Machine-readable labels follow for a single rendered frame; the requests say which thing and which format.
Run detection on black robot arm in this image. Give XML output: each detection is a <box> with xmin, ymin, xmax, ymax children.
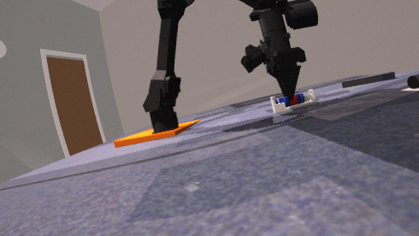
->
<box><xmin>143</xmin><ymin>0</ymin><xmax>318</xmax><ymax>134</ymax></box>

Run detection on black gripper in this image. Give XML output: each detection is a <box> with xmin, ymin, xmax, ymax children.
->
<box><xmin>263</xmin><ymin>29</ymin><xmax>306</xmax><ymax>101</ymax></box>

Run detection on blue and red battery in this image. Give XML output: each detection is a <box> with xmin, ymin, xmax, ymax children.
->
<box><xmin>274</xmin><ymin>93</ymin><xmax>304</xmax><ymax>107</ymax></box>

